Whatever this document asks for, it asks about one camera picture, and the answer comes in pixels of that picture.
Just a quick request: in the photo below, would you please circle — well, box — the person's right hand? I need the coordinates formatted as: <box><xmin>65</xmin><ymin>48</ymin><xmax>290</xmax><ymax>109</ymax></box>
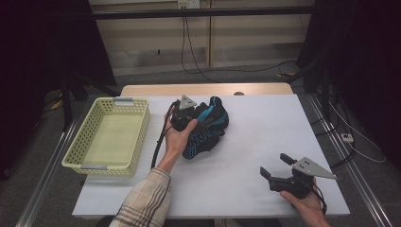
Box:
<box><xmin>279</xmin><ymin>185</ymin><xmax>332</xmax><ymax>227</ymax></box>

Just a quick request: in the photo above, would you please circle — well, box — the right hand-held gripper black cable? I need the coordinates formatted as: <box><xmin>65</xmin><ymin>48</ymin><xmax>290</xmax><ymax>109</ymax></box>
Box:
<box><xmin>310</xmin><ymin>183</ymin><xmax>328</xmax><ymax>216</ymax></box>

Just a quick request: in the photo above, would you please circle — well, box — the left hand-held gripper black cable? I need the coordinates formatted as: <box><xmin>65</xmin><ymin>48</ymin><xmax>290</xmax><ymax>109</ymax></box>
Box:
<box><xmin>149</xmin><ymin>100</ymin><xmax>180</xmax><ymax>170</ymax></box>

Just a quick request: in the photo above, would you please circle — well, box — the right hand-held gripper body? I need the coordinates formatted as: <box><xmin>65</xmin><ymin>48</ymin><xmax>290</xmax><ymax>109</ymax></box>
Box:
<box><xmin>268</xmin><ymin>156</ymin><xmax>340</xmax><ymax>201</ymax></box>

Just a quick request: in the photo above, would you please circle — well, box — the pale yellow plastic basket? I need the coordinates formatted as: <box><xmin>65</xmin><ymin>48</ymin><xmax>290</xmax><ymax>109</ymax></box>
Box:
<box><xmin>61</xmin><ymin>96</ymin><xmax>151</xmax><ymax>177</ymax></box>

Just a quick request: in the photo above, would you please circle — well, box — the white wall outlet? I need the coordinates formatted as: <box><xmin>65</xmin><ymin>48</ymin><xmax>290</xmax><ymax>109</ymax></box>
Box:
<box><xmin>177</xmin><ymin>0</ymin><xmax>201</xmax><ymax>9</ymax></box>

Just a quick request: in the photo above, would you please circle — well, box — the person's left hand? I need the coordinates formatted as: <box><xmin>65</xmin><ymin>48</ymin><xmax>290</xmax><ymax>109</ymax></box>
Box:
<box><xmin>161</xmin><ymin>113</ymin><xmax>200</xmax><ymax>163</ymax></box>

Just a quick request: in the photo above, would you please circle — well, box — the dark curtain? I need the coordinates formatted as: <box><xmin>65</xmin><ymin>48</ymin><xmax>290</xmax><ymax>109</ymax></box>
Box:
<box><xmin>0</xmin><ymin>0</ymin><xmax>117</xmax><ymax>179</ymax></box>
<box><xmin>296</xmin><ymin>0</ymin><xmax>401</xmax><ymax>171</ymax></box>

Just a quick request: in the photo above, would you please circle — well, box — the hand-held gripper black cable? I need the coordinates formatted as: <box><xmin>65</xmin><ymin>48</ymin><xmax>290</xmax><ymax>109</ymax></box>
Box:
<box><xmin>310</xmin><ymin>183</ymin><xmax>328</xmax><ymax>216</ymax></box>
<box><xmin>149</xmin><ymin>100</ymin><xmax>180</xmax><ymax>170</ymax></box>

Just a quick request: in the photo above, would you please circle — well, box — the black horizontal metal bar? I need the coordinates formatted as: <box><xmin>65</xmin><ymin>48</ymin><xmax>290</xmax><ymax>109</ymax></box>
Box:
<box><xmin>92</xmin><ymin>6</ymin><xmax>316</xmax><ymax>21</ymax></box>

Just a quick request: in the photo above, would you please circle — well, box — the light wooden table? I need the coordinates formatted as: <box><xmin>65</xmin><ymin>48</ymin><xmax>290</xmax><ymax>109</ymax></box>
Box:
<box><xmin>120</xmin><ymin>82</ymin><xmax>294</xmax><ymax>97</ymax></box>

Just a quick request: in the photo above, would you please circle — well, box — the white floor cable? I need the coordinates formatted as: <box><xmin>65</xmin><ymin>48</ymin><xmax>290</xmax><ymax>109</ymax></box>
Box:
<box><xmin>327</xmin><ymin>101</ymin><xmax>388</xmax><ymax>165</ymax></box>

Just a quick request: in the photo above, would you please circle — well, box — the white table mat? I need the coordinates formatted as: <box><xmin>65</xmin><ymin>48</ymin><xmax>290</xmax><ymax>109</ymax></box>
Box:
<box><xmin>71</xmin><ymin>94</ymin><xmax>351</xmax><ymax>220</ymax></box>

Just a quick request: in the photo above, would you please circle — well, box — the black and blue garment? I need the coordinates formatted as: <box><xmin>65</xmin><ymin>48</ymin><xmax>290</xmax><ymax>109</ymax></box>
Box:
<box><xmin>182</xmin><ymin>96</ymin><xmax>230</xmax><ymax>161</ymax></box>

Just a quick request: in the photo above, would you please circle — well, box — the long black floor cable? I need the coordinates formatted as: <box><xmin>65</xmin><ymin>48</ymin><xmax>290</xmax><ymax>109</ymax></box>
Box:
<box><xmin>183</xmin><ymin>16</ymin><xmax>298</xmax><ymax>76</ymax></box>

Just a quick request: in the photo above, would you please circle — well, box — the black hanging wall cable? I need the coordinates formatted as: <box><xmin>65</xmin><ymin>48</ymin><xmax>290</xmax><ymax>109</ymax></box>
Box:
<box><xmin>180</xmin><ymin>16</ymin><xmax>221</xmax><ymax>84</ymax></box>

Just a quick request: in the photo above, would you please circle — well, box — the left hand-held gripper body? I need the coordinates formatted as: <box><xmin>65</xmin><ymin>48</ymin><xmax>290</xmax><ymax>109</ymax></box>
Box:
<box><xmin>169</xmin><ymin>95</ymin><xmax>199</xmax><ymax>132</ymax></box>

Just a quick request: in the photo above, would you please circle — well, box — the metal floor rail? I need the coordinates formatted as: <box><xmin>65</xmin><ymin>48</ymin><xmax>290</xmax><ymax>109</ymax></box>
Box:
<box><xmin>14</xmin><ymin>113</ymin><xmax>85</xmax><ymax>227</ymax></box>
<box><xmin>305</xmin><ymin>94</ymin><xmax>394</xmax><ymax>227</ymax></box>

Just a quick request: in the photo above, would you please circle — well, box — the black metal stand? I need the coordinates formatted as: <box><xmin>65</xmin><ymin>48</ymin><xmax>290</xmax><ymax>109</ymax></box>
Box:
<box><xmin>285</xmin><ymin>59</ymin><xmax>336</xmax><ymax>123</ymax></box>
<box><xmin>59</xmin><ymin>71</ymin><xmax>121</xmax><ymax>132</ymax></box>

